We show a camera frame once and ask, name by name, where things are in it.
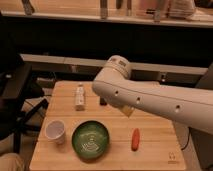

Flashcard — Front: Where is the small white bottle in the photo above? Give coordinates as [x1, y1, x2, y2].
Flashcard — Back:
[75, 83, 85, 111]

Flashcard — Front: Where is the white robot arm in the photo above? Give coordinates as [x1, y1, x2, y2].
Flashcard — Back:
[92, 55, 213, 134]

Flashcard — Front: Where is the black cable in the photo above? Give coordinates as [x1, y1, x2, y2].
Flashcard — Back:
[179, 128, 191, 151]

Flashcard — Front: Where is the black office chair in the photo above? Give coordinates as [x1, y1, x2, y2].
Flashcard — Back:
[0, 12, 48, 153]

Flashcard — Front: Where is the green ceramic bowl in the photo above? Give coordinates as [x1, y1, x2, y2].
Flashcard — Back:
[72, 120, 110, 160]

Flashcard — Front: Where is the black rectangular bar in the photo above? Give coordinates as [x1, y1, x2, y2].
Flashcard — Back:
[100, 97, 107, 106]

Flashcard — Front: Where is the orange carrot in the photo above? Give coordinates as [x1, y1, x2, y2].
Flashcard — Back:
[131, 128, 140, 151]

